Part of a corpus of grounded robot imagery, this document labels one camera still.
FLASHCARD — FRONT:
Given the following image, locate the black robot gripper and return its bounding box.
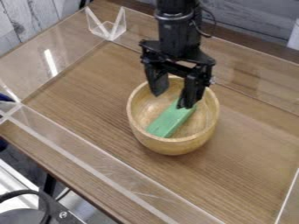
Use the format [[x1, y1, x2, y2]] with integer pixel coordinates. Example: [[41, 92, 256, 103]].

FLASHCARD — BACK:
[[139, 8, 216, 109]]

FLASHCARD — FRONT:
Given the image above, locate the green rectangular block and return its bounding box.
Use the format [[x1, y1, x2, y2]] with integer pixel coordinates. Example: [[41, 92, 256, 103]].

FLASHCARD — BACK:
[[145, 100, 196, 138]]

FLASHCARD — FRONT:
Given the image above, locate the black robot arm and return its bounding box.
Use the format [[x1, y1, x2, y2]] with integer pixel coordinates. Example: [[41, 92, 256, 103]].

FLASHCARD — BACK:
[[139, 0, 216, 109]]

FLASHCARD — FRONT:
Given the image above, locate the brown wooden bowl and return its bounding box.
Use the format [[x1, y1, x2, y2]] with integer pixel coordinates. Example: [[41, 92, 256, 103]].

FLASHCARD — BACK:
[[125, 77, 220, 156]]

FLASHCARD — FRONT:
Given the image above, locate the blue object at left edge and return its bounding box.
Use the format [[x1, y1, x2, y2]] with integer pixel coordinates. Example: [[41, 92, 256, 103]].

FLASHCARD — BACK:
[[0, 93, 14, 102]]

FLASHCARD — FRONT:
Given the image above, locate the black table leg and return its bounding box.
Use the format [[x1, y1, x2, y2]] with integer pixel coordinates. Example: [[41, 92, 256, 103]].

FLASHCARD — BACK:
[[42, 174, 57, 196]]

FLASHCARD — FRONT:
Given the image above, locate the clear acrylic enclosure wall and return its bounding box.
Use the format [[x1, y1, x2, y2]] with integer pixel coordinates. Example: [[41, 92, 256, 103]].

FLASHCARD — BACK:
[[0, 1, 299, 224]]

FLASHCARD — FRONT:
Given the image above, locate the black metal bracket with screw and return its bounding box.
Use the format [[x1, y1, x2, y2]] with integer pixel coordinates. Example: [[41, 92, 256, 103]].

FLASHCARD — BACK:
[[38, 192, 86, 224]]

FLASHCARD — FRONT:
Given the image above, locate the black cable bottom left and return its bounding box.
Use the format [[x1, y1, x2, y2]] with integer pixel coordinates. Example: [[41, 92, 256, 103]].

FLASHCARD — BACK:
[[0, 189, 52, 224]]

